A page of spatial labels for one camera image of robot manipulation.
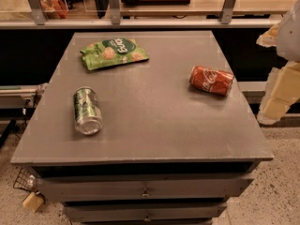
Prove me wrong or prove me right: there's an orange bag behind glass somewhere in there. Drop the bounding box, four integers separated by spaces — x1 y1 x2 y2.
39 0 68 19

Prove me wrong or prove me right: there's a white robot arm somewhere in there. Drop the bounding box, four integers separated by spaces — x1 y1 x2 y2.
256 0 300 125

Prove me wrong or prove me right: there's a red Coca-Cola can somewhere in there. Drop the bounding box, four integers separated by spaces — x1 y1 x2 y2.
189 66 234 96

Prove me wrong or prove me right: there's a right metal bracket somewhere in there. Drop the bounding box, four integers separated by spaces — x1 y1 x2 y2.
218 0 236 24

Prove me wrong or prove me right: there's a grey drawer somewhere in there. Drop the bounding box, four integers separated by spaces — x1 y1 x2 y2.
36 173 253 203
64 202 227 222

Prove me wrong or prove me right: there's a left metal bracket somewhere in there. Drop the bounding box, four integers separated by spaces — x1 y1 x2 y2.
27 0 47 25

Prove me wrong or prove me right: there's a metal rail shelf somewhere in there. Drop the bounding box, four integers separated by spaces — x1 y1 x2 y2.
0 19 280 30

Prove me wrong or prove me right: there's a green snack bag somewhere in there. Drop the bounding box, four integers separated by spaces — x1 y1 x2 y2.
80 37 149 71

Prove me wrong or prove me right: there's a lower grey drawer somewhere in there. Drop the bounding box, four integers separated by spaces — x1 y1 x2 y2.
64 202 227 222

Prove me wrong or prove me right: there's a black wire basket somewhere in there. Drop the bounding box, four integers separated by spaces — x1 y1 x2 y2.
13 168 36 192

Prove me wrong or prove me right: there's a middle metal bracket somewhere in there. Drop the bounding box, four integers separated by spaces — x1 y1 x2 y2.
109 0 121 25

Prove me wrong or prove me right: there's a metal bracket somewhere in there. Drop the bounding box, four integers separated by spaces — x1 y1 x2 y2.
109 0 121 25
27 0 47 25
218 0 236 24

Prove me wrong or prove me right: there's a green soda can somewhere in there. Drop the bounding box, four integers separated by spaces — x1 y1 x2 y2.
73 87 103 135

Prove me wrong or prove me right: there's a grey drawer cabinet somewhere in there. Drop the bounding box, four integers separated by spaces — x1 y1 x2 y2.
11 31 273 225

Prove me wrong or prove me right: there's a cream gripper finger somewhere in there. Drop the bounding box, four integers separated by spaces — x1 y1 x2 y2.
256 23 279 47
257 62 300 125

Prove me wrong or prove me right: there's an upper grey drawer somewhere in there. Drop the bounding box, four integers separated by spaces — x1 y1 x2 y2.
36 173 253 203

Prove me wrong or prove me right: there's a cream foam block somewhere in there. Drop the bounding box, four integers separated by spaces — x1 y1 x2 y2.
22 192 44 213

